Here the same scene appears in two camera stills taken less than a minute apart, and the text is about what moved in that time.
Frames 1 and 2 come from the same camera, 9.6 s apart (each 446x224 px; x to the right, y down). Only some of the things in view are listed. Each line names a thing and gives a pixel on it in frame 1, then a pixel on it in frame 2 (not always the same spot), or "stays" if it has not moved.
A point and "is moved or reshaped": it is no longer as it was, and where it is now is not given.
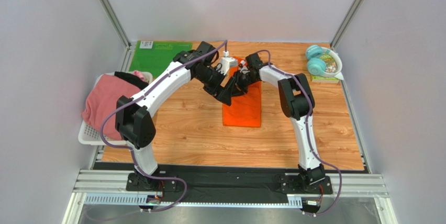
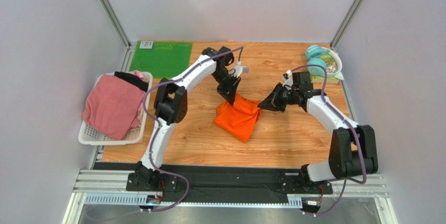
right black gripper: x=242 y=80 → x=279 y=96
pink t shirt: x=105 y=92 stays
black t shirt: x=132 y=79 stays
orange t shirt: x=245 y=109 is moved or reshaped
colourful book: x=331 y=66 stays
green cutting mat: x=152 y=56 stays
